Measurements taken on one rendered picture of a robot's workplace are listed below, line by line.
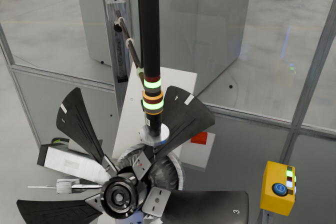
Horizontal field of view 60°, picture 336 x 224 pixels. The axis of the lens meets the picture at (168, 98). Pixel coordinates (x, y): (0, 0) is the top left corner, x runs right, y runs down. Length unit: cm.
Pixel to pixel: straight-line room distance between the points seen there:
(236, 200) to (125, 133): 49
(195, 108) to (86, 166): 47
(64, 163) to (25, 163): 168
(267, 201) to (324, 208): 85
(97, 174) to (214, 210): 43
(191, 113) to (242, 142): 82
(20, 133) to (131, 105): 209
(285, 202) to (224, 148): 64
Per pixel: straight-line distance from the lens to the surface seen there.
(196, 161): 143
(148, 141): 67
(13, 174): 277
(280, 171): 119
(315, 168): 171
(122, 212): 89
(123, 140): 115
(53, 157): 117
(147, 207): 90
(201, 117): 81
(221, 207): 89
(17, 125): 322
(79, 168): 111
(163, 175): 99
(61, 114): 103
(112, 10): 114
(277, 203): 114
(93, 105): 184
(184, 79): 109
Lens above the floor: 194
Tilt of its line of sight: 37 degrees down
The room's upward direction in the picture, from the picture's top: straight up
